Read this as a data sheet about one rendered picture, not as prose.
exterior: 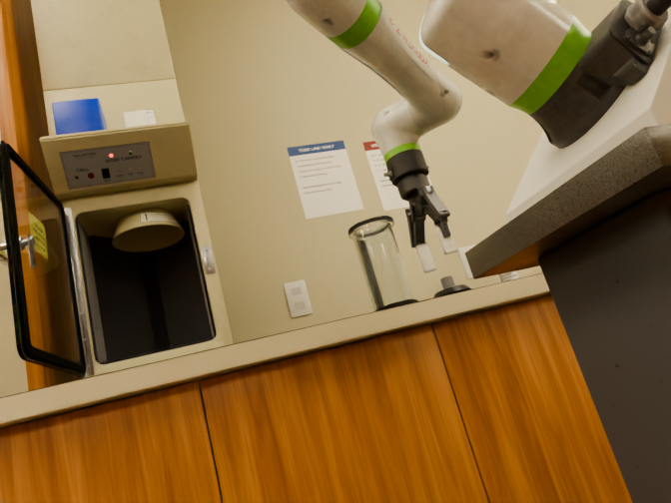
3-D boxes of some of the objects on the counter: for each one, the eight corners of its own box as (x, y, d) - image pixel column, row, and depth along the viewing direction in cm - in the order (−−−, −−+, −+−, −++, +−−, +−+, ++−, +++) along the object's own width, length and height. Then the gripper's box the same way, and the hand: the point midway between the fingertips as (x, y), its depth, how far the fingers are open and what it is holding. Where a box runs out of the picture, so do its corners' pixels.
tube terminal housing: (105, 411, 139) (65, 143, 160) (234, 379, 148) (181, 129, 170) (84, 403, 116) (41, 90, 137) (239, 365, 125) (176, 78, 147)
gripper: (383, 204, 145) (408, 281, 139) (412, 157, 122) (445, 248, 116) (409, 199, 147) (436, 274, 141) (443, 151, 124) (477, 240, 118)
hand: (438, 257), depth 128 cm, fingers open, 13 cm apart
